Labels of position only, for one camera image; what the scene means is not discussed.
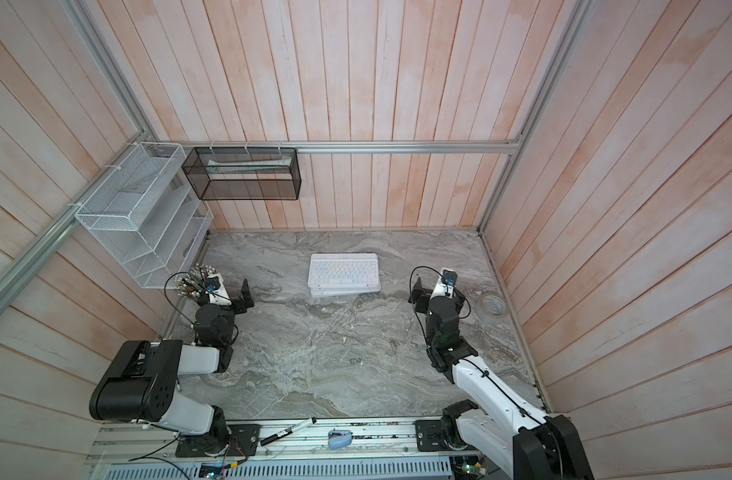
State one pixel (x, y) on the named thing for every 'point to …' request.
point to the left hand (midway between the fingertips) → (234, 285)
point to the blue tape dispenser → (339, 439)
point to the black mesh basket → (244, 173)
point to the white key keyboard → (338, 274)
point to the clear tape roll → (493, 305)
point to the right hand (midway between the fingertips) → (435, 280)
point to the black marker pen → (288, 432)
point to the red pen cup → (193, 282)
